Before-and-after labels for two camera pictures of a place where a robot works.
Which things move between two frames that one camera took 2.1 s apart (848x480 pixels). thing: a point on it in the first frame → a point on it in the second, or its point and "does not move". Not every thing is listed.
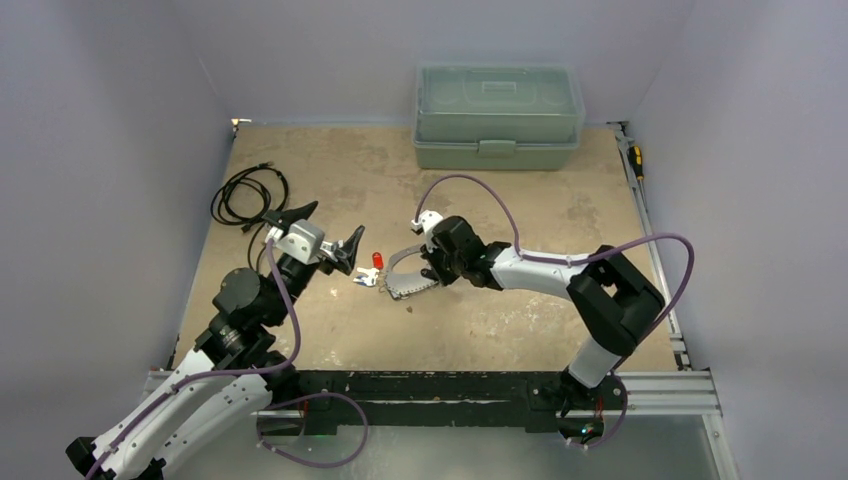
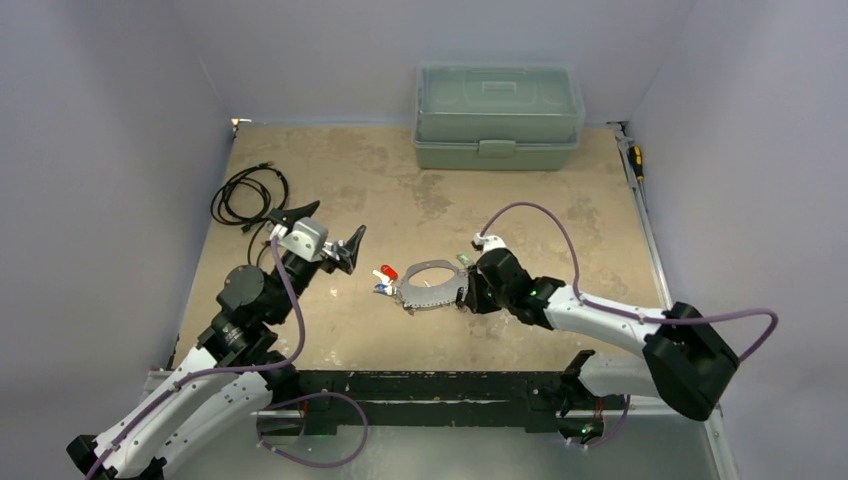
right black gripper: [429, 266] → [474, 291]
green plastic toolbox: [498, 116] does not move
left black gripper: [343, 255] does not move
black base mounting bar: [532, 401] does not move
